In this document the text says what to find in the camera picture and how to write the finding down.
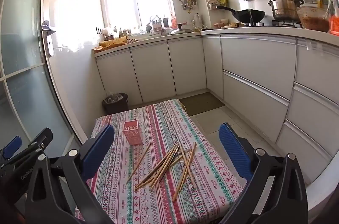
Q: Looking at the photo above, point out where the gas stove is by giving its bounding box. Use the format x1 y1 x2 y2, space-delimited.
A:
246 20 302 29

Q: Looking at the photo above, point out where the black trash bin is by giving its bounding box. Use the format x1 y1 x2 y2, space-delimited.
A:
102 92 129 115

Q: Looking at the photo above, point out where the countertop knife block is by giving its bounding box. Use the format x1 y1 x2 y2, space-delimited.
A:
150 15 163 32

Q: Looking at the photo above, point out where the pink perforated utensil basket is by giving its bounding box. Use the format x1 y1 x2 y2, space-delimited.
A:
122 119 145 146

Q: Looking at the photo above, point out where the black wok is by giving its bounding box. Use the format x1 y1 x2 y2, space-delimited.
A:
216 5 266 24

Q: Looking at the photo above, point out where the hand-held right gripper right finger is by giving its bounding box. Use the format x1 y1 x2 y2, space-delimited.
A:
219 123 309 224

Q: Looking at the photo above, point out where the patterned striped tablecloth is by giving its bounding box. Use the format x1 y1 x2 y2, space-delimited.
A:
75 98 245 224

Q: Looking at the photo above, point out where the white kettle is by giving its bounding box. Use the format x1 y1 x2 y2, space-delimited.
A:
193 13 203 29

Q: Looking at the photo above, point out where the frosted glass door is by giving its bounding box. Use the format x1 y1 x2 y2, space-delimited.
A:
0 0 76 161

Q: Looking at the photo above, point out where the white drawer base cabinet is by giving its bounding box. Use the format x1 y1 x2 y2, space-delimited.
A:
203 34 339 183

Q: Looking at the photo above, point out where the brown floor mat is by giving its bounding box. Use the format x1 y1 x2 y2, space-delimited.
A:
179 92 225 116

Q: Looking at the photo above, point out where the metal door handle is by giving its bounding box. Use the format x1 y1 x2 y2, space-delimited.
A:
42 20 57 56

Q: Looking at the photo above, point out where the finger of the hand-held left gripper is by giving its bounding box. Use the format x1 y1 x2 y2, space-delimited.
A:
5 128 53 167
0 136 23 161

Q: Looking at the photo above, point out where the pile of mixed chopsticks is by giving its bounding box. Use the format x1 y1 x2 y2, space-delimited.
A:
126 141 198 202

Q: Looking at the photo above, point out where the metal pot lid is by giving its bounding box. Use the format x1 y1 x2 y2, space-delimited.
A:
169 24 192 35

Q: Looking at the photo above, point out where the glass bowl with food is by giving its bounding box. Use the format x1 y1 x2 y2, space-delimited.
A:
296 6 331 33

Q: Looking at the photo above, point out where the yellow plastic bag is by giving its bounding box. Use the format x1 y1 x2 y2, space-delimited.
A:
92 37 128 51

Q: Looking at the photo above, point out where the orange container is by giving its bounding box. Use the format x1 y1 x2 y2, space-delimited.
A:
329 15 339 35

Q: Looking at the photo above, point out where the white door base cabinet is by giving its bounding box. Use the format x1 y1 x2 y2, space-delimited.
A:
95 37 207 107

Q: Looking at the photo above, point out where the stainless steamer pot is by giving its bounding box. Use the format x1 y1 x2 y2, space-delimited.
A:
266 0 305 22

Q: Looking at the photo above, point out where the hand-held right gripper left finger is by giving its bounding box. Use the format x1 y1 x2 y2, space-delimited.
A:
26 124 115 224

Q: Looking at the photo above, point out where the white kitchen countertop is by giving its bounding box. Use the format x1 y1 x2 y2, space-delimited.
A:
92 24 339 55

